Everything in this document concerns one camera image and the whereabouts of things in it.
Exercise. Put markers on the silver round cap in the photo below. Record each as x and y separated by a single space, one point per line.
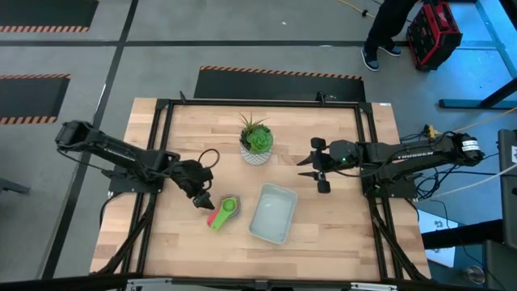
474 275

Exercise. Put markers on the black hazard-striped floor mat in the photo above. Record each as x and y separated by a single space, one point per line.
278 87
32 99
48 12

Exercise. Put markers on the green measuring cup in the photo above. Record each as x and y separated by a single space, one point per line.
220 220

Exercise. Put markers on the white plastic basket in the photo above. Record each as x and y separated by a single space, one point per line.
272 214

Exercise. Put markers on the black computer case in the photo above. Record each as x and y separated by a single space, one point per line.
507 202

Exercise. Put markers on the black aluminium table frame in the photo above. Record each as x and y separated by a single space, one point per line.
282 104

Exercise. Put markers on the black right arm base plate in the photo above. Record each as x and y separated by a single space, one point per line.
404 193

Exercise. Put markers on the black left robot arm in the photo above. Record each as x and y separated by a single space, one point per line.
117 151

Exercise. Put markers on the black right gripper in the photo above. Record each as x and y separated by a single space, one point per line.
343 155

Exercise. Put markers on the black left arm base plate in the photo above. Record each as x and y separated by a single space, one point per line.
121 186

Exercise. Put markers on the black chair leg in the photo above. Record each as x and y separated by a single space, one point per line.
12 186

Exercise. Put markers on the red measuring cup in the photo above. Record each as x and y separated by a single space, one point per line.
210 220

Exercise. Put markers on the black metal bar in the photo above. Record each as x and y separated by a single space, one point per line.
456 238

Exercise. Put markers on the white paper sheet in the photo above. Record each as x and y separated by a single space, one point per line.
434 220

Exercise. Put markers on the red and black toolbox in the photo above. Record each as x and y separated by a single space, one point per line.
434 36

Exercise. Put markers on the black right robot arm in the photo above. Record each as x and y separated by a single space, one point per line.
420 155

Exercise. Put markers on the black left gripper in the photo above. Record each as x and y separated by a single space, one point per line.
192 175

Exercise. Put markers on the black metal desk frame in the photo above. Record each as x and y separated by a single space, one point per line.
464 104

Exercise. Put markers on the succulent plant in white pot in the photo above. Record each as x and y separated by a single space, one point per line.
258 141

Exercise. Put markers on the person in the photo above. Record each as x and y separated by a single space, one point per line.
387 24

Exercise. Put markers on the silver aluminium rail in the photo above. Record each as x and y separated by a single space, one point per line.
149 283

